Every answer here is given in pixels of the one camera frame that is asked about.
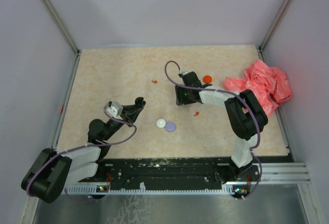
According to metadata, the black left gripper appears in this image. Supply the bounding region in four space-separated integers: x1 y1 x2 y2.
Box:
103 103 143 141

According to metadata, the orange earbud charging case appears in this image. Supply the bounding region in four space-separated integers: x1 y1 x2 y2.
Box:
203 75 212 83

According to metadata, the white earbud charging case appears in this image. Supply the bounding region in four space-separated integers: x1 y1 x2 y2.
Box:
156 119 167 128

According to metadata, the purple earbud charging case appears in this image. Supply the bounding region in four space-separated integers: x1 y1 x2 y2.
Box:
165 122 176 132

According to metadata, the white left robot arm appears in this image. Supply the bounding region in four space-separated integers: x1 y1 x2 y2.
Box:
21 97 146 203

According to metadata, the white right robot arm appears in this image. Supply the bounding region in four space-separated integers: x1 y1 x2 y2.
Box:
175 71 268 181

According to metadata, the pink crumpled plastic bag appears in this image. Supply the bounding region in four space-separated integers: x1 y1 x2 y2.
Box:
223 60 292 116

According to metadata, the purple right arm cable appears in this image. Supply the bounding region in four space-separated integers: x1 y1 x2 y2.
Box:
164 61 263 200

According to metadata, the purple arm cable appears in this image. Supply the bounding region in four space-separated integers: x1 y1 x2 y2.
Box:
164 61 263 200
26 103 137 204

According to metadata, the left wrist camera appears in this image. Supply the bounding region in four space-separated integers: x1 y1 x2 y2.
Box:
106 102 123 120

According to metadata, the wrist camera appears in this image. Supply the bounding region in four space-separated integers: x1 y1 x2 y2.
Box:
106 102 123 120
178 71 189 78

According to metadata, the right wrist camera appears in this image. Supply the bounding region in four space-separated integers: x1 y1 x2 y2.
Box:
178 71 189 78

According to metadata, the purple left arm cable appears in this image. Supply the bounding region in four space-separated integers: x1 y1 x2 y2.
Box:
26 103 137 204

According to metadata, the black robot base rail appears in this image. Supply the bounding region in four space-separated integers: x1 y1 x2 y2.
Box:
65 157 262 199

